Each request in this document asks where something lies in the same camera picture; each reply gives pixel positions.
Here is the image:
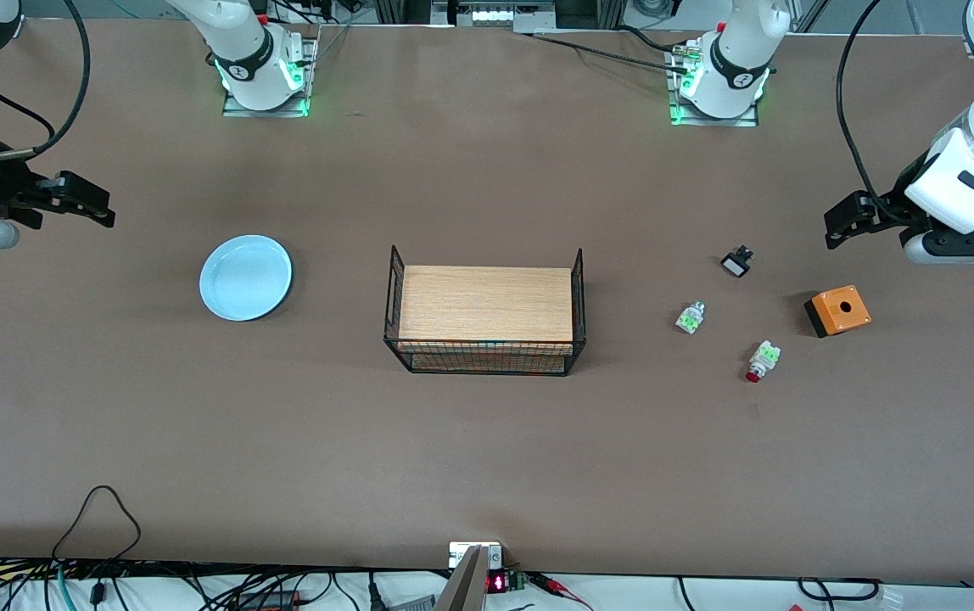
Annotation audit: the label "red push button switch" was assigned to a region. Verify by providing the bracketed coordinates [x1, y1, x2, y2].
[745, 340, 782, 384]

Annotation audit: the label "light blue round plate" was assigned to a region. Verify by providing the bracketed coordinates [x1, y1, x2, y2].
[199, 235, 294, 322]

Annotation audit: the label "wooden shelf board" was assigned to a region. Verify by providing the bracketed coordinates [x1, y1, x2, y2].
[399, 266, 574, 356]

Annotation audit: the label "black power adapter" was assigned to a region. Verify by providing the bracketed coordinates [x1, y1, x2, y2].
[235, 590, 303, 611]

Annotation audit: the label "orange button enclosure box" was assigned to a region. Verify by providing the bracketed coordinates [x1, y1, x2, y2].
[803, 285, 872, 339]

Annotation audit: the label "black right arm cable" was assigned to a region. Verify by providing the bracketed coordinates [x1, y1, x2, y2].
[0, 0, 92, 162]

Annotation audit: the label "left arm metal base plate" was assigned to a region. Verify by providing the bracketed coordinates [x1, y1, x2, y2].
[665, 41, 761, 129]

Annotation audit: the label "black cable to arm base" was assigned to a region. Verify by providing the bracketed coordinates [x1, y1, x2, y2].
[514, 25, 693, 76]

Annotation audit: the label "black looped thin cable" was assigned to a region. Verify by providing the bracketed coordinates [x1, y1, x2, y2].
[50, 485, 143, 563]

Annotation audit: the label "black coiled cable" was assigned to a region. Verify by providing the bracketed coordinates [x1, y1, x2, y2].
[797, 577, 883, 603]

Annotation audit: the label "black wire rack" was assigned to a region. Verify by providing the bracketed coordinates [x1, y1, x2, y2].
[383, 245, 587, 377]

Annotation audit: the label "aluminium frame rig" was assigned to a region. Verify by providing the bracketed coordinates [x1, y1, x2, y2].
[368, 0, 628, 35]

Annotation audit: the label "red clip lead wires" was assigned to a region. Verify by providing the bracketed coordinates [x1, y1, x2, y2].
[526, 571, 594, 611]

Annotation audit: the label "grey metal camera bracket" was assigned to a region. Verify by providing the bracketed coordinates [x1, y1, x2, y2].
[434, 541, 503, 611]

